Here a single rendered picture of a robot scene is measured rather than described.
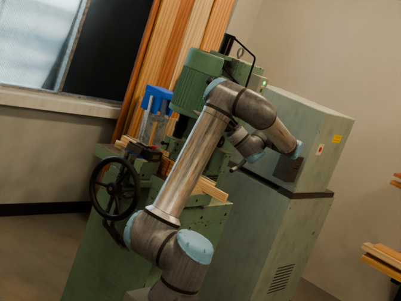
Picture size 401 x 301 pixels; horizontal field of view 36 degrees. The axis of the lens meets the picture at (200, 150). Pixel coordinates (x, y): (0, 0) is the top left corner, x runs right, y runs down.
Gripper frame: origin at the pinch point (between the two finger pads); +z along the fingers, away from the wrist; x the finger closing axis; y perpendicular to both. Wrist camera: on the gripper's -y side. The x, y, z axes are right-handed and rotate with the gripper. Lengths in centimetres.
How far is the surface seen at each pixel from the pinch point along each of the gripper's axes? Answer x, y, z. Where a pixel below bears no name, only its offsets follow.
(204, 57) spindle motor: -13.8, 4.1, 14.1
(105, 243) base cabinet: 62, -54, -20
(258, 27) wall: -208, -180, 8
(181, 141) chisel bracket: 9.9, -23.4, -8.3
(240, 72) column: -31.4, -6.4, -3.0
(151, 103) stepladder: -32, -96, 17
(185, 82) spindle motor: -3.6, -6.4, 11.3
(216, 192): 19.6, -12.8, -35.7
